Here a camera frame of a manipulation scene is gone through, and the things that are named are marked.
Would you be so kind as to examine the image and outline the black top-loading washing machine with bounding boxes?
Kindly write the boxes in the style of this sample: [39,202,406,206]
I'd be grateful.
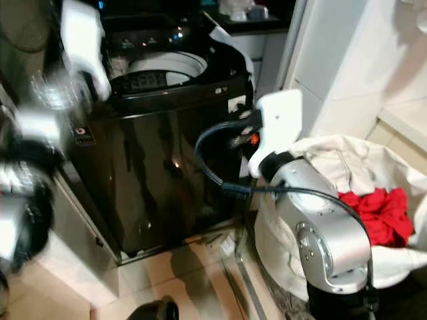
[52,0,256,262]

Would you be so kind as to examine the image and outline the white cloth on washer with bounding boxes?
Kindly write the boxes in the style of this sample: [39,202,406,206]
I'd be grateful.
[205,15,256,75]

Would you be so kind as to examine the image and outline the dark-topped white cabinet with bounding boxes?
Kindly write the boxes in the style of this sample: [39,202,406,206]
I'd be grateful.
[203,0,298,101]

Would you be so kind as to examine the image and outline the cream fabric laundry bag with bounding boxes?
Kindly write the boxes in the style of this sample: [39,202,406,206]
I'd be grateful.
[252,133,427,302]

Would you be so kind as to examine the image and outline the white figurine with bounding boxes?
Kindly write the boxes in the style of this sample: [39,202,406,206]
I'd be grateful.
[217,0,254,22]

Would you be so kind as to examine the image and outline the red garment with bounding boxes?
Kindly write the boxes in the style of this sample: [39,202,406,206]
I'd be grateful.
[338,187,416,249]

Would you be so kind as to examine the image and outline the black robot foot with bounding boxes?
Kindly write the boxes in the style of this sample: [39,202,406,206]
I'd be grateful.
[137,297,179,320]

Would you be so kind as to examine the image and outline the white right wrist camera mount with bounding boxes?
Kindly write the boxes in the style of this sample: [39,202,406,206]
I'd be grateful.
[248,89,304,179]

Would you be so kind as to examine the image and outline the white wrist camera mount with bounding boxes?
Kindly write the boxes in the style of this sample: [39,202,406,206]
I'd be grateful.
[60,0,113,101]
[248,89,304,179]

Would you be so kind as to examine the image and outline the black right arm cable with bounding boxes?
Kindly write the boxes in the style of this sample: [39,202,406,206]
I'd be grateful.
[193,120,376,267]

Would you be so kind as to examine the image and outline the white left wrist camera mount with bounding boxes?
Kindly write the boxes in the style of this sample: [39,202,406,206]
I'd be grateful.
[60,0,113,101]

